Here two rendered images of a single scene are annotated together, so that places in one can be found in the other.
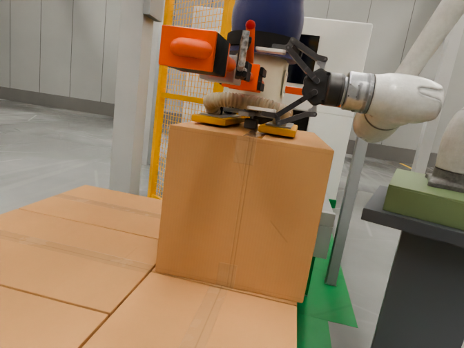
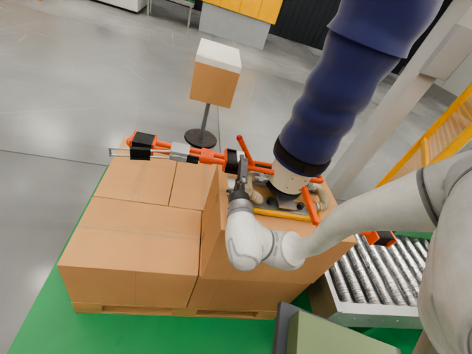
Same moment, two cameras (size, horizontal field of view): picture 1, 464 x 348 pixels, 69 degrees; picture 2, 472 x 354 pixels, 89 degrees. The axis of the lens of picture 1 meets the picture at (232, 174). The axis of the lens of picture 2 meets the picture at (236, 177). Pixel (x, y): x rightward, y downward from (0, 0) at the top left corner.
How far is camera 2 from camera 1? 1.08 m
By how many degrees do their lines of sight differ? 62
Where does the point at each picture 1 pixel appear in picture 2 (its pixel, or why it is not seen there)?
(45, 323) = (158, 192)
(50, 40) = not seen: outside the picture
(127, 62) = (385, 105)
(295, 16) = (301, 145)
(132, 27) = (405, 79)
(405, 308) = not seen: outside the picture
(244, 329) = (171, 251)
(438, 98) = (231, 256)
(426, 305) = not seen: outside the picture
